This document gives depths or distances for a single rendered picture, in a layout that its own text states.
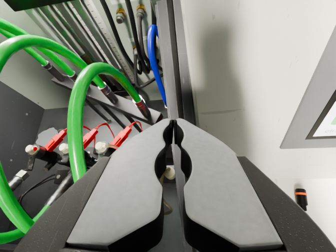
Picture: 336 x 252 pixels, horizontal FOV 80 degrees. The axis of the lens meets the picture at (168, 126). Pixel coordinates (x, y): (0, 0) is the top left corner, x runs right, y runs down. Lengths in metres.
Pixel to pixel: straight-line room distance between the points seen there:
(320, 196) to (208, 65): 0.39
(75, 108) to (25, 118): 0.73
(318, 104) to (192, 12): 0.20
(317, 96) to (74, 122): 0.28
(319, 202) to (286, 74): 0.33
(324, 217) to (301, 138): 0.21
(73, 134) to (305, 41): 0.24
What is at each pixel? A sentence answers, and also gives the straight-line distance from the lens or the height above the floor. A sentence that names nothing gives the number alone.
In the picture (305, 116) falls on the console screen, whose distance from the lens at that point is 0.33.
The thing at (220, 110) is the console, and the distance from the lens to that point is 0.29.
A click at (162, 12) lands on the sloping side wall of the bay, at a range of 0.29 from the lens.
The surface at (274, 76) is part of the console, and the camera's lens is 0.27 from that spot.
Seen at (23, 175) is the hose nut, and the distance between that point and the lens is 0.50.
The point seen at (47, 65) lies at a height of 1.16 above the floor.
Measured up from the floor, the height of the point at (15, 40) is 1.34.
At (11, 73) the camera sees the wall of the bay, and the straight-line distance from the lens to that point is 0.83.
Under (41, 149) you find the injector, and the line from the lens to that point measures 0.52.
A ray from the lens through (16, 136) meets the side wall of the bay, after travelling 0.91.
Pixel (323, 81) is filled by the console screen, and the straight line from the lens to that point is 0.29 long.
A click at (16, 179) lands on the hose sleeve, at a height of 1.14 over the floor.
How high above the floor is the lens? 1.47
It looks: 64 degrees down
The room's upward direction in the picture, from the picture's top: 26 degrees counter-clockwise
